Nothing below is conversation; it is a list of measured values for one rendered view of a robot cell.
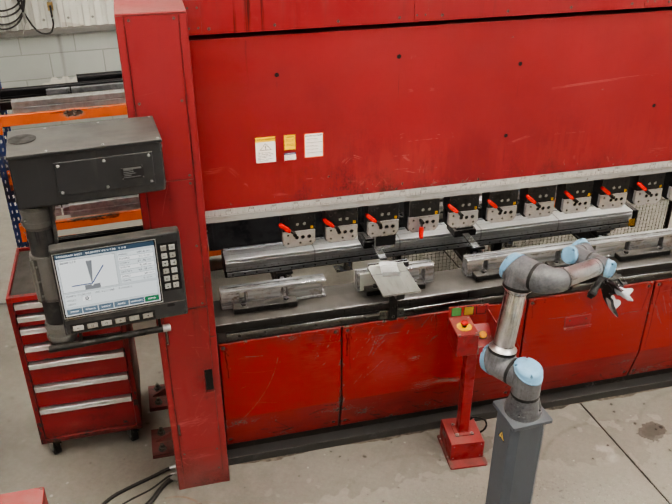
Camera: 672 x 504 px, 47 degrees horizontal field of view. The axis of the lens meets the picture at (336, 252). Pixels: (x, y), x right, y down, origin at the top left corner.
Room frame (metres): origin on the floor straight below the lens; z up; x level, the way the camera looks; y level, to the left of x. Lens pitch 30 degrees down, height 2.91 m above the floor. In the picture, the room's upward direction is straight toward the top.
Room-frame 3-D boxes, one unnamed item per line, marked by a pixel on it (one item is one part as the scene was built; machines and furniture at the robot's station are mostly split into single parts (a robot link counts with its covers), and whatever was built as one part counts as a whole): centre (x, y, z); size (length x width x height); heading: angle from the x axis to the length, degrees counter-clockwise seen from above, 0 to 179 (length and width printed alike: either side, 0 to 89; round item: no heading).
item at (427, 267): (3.28, -0.29, 0.92); 0.39 x 0.06 x 0.10; 104
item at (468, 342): (3.06, -0.65, 0.75); 0.20 x 0.16 x 0.18; 100
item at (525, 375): (2.46, -0.76, 0.94); 0.13 x 0.12 x 0.14; 43
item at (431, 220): (3.31, -0.40, 1.26); 0.15 x 0.09 x 0.17; 104
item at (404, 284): (3.12, -0.27, 1.00); 0.26 x 0.18 x 0.01; 14
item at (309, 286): (3.13, 0.30, 0.92); 0.50 x 0.06 x 0.10; 104
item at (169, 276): (2.45, 0.79, 1.42); 0.45 x 0.12 x 0.36; 109
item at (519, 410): (2.46, -0.76, 0.82); 0.15 x 0.15 x 0.10
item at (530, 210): (3.46, -0.99, 1.26); 0.15 x 0.09 x 0.17; 104
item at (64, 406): (3.24, 1.31, 0.50); 0.50 x 0.50 x 1.00; 14
